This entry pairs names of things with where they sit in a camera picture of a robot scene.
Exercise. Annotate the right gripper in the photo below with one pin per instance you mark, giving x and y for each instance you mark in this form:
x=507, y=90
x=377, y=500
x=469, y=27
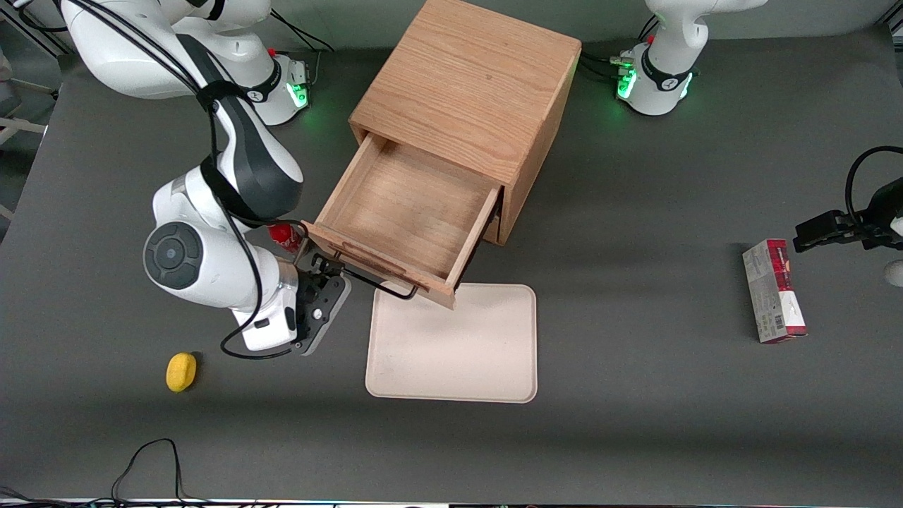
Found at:
x=308, y=283

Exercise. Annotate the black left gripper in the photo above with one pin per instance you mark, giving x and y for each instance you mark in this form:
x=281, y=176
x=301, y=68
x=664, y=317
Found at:
x=882, y=212

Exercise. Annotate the wooden drawer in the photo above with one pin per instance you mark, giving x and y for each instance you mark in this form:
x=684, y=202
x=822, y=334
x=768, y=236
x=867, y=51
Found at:
x=409, y=204

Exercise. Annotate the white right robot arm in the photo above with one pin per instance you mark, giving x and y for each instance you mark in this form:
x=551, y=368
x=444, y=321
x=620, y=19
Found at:
x=211, y=268

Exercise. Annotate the wooden drawer cabinet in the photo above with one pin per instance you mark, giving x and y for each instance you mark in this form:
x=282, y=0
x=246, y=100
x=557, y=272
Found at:
x=465, y=77

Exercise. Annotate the red can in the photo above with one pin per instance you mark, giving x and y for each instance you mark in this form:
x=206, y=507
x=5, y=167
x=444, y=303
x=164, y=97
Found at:
x=286, y=236

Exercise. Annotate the red and white carton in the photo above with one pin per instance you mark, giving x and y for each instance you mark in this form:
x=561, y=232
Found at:
x=772, y=296

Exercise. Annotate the white rectangular tray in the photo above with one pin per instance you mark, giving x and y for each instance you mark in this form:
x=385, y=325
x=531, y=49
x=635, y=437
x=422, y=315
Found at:
x=458, y=353

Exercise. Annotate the yellow lemon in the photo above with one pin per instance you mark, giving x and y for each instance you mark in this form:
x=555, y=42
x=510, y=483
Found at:
x=180, y=372

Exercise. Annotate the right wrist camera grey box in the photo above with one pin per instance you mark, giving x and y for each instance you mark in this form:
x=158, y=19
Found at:
x=321, y=314

